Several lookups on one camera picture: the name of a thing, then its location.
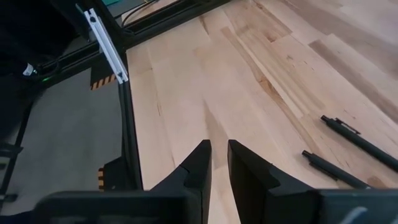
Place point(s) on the black pen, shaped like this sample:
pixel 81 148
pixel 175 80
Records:
pixel 357 140
pixel 335 170

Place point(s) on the black aluminium table frame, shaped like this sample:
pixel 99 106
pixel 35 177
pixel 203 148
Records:
pixel 129 124

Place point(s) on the silver frame bracket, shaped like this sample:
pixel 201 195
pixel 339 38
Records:
pixel 107 46

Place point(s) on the yellow black hazard tape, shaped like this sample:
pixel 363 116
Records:
pixel 100 179
pixel 102 82

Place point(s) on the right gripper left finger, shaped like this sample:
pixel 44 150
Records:
pixel 196 174

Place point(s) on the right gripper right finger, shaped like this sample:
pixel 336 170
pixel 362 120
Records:
pixel 258 193

